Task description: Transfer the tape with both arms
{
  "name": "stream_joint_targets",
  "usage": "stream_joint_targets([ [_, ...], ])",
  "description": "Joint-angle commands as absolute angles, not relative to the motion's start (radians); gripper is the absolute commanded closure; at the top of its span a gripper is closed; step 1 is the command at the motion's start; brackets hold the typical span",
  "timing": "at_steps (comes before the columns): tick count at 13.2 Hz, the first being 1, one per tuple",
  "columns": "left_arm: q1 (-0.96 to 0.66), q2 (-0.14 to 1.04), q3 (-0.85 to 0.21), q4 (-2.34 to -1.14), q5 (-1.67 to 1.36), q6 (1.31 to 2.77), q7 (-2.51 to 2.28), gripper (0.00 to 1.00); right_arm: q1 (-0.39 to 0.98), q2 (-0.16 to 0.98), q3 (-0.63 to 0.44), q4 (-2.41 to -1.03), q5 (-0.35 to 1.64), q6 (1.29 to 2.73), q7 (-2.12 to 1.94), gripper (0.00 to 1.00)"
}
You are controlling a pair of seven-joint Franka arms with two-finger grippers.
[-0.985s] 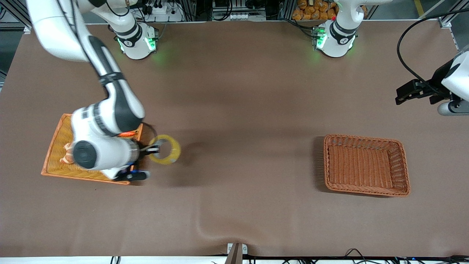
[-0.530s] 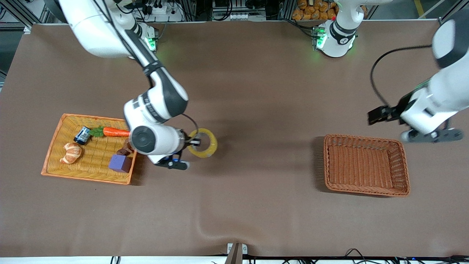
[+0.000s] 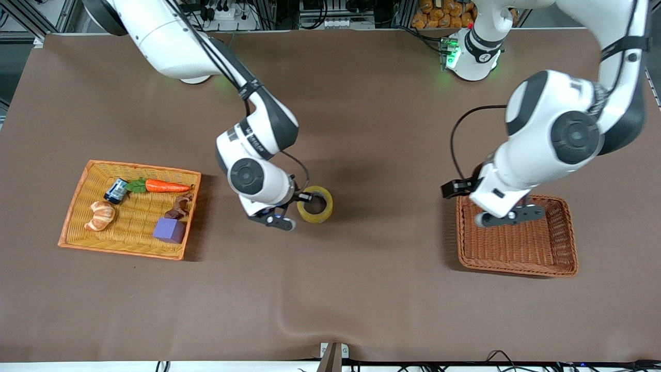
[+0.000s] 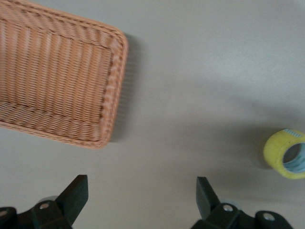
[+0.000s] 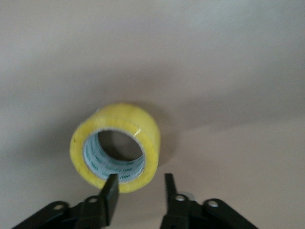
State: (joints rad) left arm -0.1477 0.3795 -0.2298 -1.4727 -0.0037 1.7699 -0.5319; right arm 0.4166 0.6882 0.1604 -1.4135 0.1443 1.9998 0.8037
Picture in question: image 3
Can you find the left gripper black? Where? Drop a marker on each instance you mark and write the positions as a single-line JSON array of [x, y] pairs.
[[456, 188]]

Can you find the orange toy carrot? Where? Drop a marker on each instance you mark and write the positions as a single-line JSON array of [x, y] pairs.
[[165, 186]]

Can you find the brown wicker basket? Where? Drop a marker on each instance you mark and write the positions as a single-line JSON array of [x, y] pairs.
[[516, 250]]

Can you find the metal table edge bracket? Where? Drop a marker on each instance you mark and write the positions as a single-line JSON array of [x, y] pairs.
[[333, 356]]

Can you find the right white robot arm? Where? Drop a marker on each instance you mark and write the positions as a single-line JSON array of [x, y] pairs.
[[170, 46]]

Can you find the brown table cloth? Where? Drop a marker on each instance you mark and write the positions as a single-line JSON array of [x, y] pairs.
[[361, 284]]

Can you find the toy croissant bread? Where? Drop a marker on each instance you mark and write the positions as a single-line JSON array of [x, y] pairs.
[[100, 216]]

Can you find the purple cube block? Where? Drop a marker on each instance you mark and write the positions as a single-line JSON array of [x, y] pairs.
[[169, 231]]

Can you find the blue small can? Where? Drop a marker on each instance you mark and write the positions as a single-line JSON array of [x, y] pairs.
[[116, 191]]

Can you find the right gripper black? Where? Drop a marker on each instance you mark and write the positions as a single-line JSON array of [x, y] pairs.
[[299, 198]]

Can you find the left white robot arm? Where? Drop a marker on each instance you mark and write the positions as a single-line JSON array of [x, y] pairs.
[[563, 134]]

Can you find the white power strip with plugs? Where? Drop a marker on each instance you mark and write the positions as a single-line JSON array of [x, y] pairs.
[[230, 14]]

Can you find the orange packaged bread pile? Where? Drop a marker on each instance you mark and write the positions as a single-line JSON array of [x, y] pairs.
[[439, 15]]

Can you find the orange-rimmed yellow wicker tray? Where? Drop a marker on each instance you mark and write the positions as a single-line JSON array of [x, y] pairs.
[[88, 237]]

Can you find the aluminium frame profile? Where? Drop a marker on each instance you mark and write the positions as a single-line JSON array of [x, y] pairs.
[[46, 18]]

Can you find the brown small figurine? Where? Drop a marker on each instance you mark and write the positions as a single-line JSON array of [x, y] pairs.
[[179, 206]]

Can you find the yellowish clear tape roll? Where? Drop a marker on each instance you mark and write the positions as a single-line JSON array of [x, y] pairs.
[[325, 212]]

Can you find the small white power strip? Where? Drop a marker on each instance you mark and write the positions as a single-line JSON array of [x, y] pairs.
[[341, 22]]

